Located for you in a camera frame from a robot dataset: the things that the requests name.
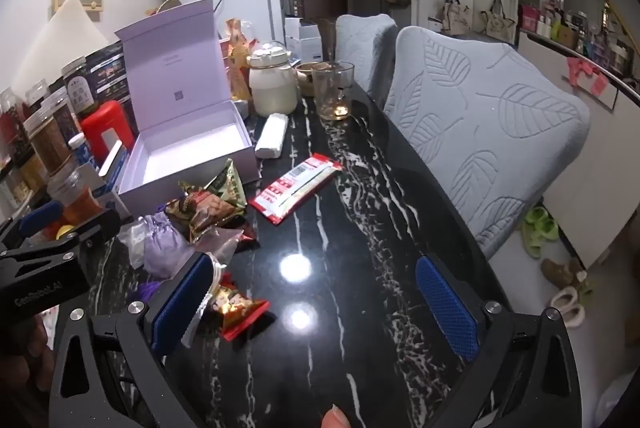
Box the green triangular snack packet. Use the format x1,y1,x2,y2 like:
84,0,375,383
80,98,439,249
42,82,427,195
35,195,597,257
207,157,249,216

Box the white cardboard box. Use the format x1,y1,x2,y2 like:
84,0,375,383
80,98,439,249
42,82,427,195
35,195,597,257
285,17,321,40
287,37,323,63

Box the clear plastic zip bag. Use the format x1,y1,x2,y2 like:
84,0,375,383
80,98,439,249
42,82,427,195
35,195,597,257
192,228,261,269

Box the small clear plastic bag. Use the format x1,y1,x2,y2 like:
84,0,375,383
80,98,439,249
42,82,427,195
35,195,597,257
117,223,151,269

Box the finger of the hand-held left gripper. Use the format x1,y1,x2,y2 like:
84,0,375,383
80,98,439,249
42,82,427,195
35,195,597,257
60,208,122,254
0,201,64,250

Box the brown gold snack packet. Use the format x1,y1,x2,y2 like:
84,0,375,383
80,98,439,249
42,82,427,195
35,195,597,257
165,181,246,244

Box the light blue covered chair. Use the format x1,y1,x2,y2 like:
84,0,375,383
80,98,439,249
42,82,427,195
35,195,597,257
334,13,398,94
382,26,592,259

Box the purple tassel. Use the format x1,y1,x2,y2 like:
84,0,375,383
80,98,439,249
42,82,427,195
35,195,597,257
135,208,193,304

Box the person's left hand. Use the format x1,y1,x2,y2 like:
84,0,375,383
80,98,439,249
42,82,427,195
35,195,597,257
0,312,53,409

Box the row of clear storage jars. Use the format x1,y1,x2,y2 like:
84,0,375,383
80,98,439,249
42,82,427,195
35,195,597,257
0,56,101,229

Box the blue white carton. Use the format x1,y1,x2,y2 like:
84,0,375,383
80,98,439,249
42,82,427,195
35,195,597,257
97,141,132,198

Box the person's right hand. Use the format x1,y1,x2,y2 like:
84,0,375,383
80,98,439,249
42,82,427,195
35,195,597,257
320,403,353,428

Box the brown ceramic bowl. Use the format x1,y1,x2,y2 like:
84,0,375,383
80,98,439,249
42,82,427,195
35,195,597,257
295,62,328,98

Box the beige tote bag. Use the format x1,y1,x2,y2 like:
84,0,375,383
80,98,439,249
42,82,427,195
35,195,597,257
440,0,473,32
477,0,516,39

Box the green slipper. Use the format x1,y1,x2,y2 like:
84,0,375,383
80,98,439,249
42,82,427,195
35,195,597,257
530,207,560,239
522,228,546,257

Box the red canister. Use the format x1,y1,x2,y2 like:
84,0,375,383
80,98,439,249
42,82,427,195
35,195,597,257
80,100,137,164

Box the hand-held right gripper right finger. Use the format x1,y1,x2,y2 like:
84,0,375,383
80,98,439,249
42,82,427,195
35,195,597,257
416,255,583,428

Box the white fridge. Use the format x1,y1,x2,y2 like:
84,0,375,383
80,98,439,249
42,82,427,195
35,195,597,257
170,0,286,54

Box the row of cosmetic bottles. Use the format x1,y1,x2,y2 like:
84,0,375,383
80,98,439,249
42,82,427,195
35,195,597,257
520,1,640,76

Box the pink sticky notes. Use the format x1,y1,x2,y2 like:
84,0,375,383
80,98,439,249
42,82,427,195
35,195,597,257
567,57,621,109

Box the white lidded jar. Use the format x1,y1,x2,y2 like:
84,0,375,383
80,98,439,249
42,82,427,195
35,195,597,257
248,39,301,116

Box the white low cabinet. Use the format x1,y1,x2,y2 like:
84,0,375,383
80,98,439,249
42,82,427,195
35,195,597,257
517,31,640,269

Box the red candy packet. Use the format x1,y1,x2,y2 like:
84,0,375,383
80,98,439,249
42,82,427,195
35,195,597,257
197,271,271,341

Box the glass cup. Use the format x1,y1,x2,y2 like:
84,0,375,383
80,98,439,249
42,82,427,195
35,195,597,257
311,61,356,121

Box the white slipper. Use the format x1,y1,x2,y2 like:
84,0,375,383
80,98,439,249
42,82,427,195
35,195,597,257
550,287,578,316
560,305,587,327

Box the orange snack bag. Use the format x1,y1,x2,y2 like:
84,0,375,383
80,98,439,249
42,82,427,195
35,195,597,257
224,18,258,102

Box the white foam board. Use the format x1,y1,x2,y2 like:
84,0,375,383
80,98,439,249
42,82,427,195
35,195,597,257
20,0,111,94

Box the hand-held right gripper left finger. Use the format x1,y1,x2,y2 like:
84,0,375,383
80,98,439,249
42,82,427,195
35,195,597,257
47,252,215,428

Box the red white snack packet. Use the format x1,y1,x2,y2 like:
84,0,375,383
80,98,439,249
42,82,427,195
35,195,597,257
248,153,344,225

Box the lavender gift box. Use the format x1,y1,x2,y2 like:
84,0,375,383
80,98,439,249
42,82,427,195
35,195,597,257
115,0,262,218

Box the black printed box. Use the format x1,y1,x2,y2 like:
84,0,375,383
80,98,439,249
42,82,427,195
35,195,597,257
85,41,138,129

